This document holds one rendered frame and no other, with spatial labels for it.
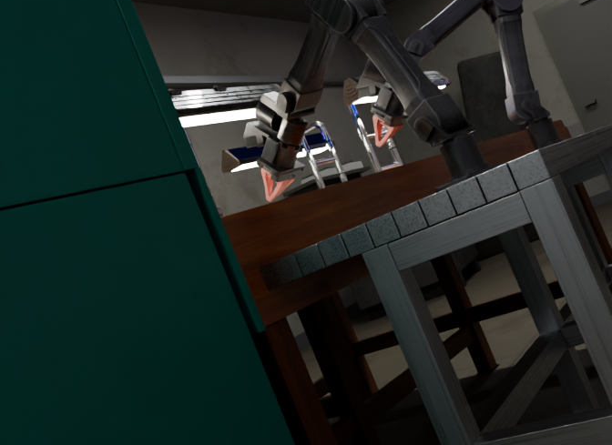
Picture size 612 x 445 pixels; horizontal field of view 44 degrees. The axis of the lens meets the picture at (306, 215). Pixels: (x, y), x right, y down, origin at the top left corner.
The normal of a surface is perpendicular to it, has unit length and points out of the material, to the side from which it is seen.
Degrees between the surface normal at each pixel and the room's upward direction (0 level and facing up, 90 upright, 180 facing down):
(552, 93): 90
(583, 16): 90
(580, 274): 90
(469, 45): 90
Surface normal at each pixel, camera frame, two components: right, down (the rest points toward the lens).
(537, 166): -0.50, 0.16
